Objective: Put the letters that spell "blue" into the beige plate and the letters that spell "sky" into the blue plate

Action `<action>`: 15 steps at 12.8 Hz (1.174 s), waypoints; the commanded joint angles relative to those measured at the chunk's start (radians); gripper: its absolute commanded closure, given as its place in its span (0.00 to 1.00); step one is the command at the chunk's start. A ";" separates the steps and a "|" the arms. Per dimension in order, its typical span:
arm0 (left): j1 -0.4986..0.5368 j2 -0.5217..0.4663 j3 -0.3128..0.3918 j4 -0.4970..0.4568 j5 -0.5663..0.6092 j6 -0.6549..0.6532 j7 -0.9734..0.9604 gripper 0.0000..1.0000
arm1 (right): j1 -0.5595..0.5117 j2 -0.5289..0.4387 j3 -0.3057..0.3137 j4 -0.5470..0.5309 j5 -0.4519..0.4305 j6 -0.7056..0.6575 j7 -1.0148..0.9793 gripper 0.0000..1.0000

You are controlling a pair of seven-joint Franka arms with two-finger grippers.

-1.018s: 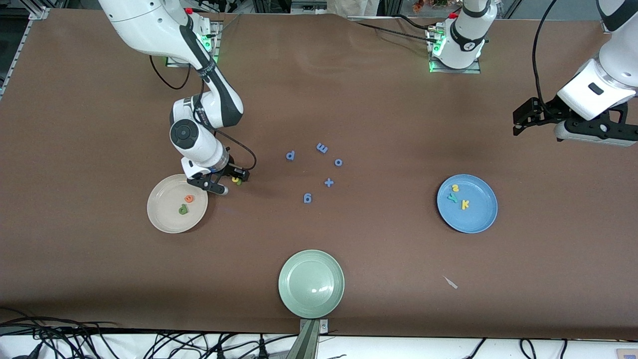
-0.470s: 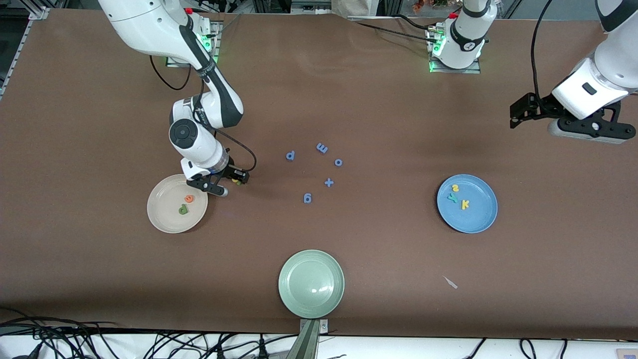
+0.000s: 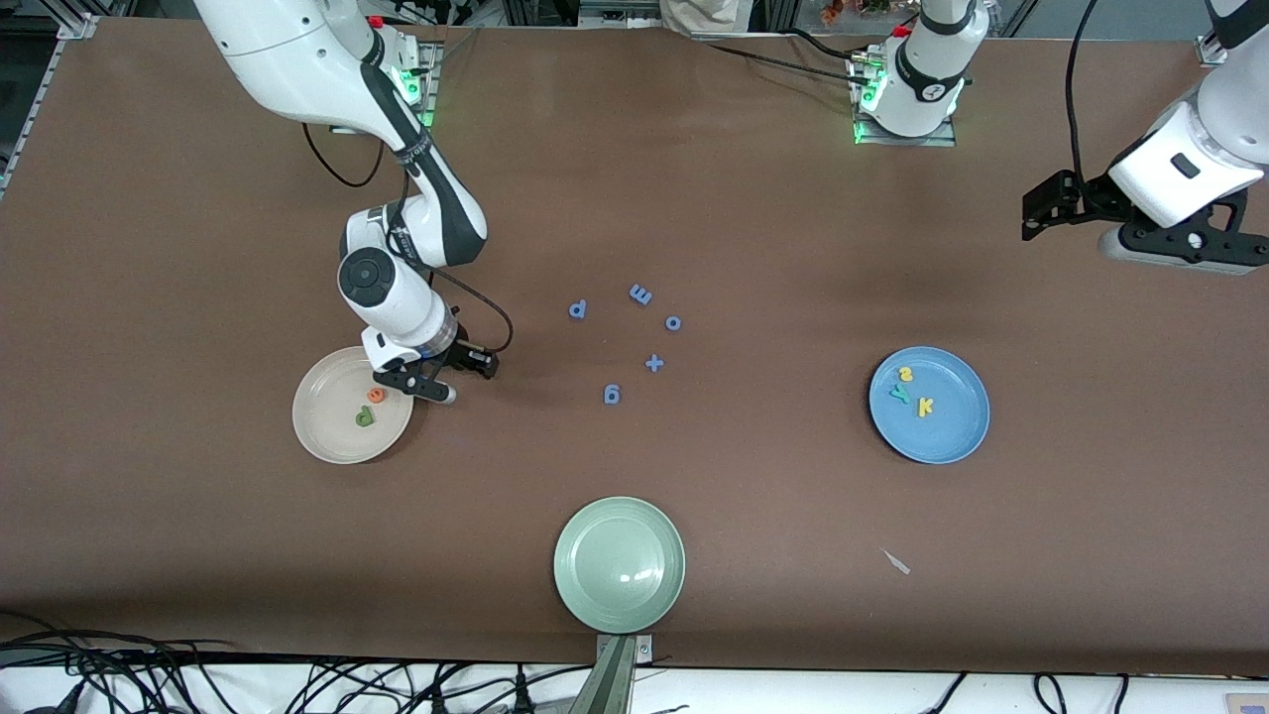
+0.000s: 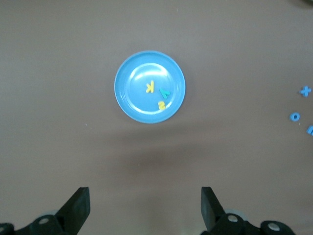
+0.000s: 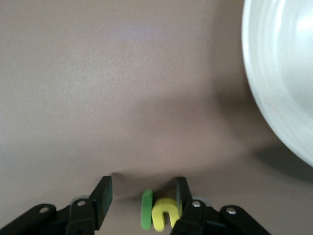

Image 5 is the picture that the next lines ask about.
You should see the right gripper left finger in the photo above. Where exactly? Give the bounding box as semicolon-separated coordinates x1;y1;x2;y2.
0;176;113;235

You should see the green foam letter l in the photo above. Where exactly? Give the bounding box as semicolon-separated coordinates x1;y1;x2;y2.
141;188;154;231

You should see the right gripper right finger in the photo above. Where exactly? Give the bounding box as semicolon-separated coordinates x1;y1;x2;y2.
170;177;269;235

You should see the beige plate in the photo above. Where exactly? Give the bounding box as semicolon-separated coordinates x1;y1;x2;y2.
241;0;313;168

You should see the yellow foam letter u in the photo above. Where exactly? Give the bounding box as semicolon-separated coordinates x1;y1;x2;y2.
151;197;181;233

